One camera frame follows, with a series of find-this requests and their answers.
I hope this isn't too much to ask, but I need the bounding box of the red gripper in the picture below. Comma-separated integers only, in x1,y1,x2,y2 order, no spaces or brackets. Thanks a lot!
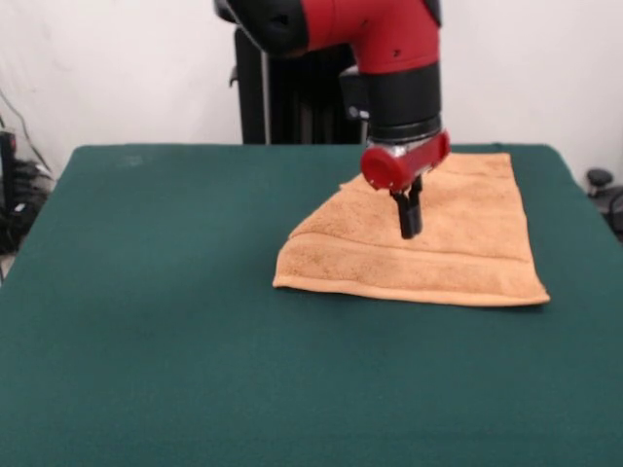
359,129,452,241

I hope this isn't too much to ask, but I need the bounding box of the tan terry towel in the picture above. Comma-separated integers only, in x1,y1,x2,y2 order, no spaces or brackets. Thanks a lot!
272,151,552,307

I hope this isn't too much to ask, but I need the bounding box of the dark green table cloth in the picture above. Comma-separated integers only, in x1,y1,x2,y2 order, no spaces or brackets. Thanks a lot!
0,143,623,467

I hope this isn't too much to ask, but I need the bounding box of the black electronics box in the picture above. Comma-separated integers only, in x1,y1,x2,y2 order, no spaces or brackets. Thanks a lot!
0,128,18,208

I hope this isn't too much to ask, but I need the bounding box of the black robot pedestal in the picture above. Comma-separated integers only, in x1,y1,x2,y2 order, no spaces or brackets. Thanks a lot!
212,0,371,145

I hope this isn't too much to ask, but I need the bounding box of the black cable bundle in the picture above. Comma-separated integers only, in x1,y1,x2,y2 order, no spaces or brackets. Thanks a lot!
0,159,55,255

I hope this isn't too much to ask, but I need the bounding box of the grey cable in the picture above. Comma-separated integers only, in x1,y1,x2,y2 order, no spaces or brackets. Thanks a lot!
0,90,50,171

